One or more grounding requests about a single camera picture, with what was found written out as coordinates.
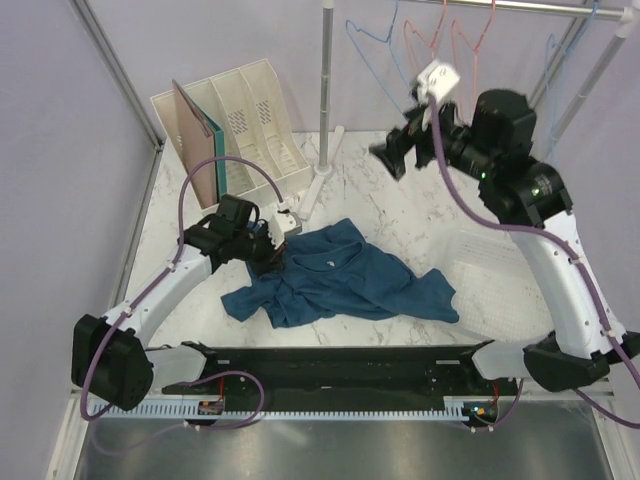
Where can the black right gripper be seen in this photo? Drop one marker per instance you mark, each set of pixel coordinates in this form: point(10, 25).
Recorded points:
point(400, 140)

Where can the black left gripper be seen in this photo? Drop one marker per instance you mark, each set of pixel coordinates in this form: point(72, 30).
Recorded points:
point(272, 261)

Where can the blue t shirt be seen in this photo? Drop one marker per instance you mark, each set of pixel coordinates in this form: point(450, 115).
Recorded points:
point(334, 271)

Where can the blue wire hanger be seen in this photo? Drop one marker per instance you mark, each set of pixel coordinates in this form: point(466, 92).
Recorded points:
point(553, 88)
point(375, 48)

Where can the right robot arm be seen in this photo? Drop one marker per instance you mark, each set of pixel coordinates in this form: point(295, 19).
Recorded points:
point(489, 171)

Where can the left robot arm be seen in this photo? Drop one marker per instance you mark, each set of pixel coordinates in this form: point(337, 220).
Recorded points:
point(111, 356)

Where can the white clothes rack foot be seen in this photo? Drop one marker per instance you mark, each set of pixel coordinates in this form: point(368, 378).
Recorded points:
point(330, 142)

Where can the brown cardboard folder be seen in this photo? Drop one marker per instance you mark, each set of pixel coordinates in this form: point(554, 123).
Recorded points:
point(198, 145)

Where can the white plastic file organizer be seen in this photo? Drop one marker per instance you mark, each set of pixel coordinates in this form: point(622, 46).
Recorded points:
point(248, 105)

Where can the white plastic laundry basket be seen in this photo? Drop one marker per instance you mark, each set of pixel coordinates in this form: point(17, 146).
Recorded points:
point(497, 296)

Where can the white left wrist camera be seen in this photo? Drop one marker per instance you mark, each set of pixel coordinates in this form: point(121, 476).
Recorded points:
point(282, 225)

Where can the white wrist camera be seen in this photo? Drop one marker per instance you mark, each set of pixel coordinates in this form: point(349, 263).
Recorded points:
point(435, 85)
point(282, 225)

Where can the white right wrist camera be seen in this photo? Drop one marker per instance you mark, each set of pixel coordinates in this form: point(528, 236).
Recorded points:
point(435, 85)

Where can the pink wire hanger left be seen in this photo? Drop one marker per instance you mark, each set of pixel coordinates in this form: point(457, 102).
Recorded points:
point(416, 41)

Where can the pink wire hanger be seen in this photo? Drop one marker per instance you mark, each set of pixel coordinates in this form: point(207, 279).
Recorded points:
point(416, 41)
point(467, 35)

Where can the pink wire hanger right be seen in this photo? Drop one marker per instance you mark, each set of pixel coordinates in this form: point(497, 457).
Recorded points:
point(467, 35)

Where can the white slotted cable duct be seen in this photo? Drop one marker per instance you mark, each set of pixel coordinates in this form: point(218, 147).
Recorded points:
point(182, 408)

